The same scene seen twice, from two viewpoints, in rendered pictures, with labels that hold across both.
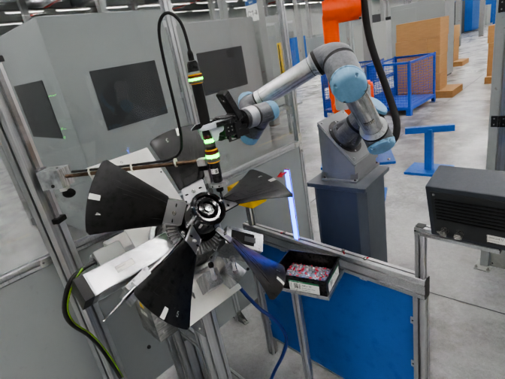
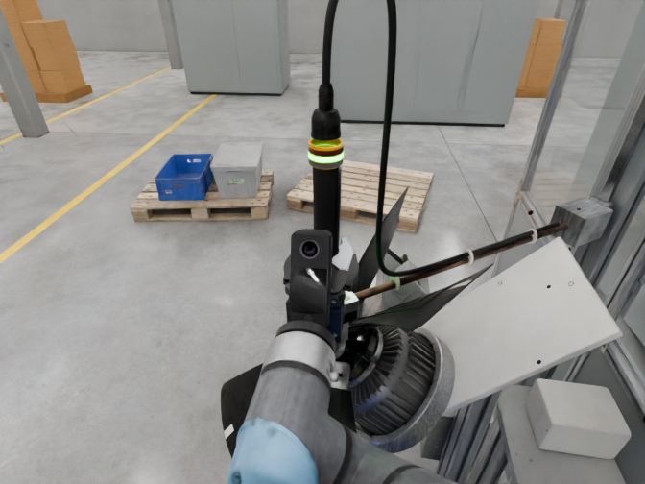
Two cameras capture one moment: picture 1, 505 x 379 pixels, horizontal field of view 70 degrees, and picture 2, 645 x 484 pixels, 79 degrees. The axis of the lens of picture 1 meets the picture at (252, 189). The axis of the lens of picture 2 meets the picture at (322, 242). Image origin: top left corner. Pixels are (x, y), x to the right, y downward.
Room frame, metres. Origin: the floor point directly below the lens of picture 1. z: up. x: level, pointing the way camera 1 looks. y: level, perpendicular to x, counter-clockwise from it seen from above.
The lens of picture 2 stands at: (1.53, -0.19, 1.79)
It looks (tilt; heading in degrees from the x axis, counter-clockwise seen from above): 34 degrees down; 140
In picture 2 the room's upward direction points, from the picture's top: straight up
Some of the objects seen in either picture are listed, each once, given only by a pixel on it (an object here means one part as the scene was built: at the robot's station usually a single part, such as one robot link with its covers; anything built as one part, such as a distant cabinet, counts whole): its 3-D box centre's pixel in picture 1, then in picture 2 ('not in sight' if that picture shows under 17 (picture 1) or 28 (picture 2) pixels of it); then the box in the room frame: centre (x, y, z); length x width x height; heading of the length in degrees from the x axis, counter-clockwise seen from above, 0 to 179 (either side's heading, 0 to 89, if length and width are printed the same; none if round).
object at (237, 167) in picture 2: not in sight; (240, 170); (-1.59, 1.42, 0.31); 0.60 x 0.42 x 0.33; 142
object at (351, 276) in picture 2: not in sight; (340, 275); (1.23, 0.09, 1.46); 0.09 x 0.05 x 0.02; 121
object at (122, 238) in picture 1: (122, 251); (571, 411); (1.49, 0.63, 0.92); 0.17 x 0.16 x 0.11; 41
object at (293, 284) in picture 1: (306, 271); not in sight; (1.17, -0.15, 0.85); 0.22 x 0.17 x 0.07; 57
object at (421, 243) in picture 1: (421, 251); not in sight; (1.01, -0.51, 0.96); 0.03 x 0.03 x 0.20; 41
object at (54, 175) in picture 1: (54, 177); (581, 221); (1.33, 0.72, 1.35); 0.10 x 0.07 x 0.09; 76
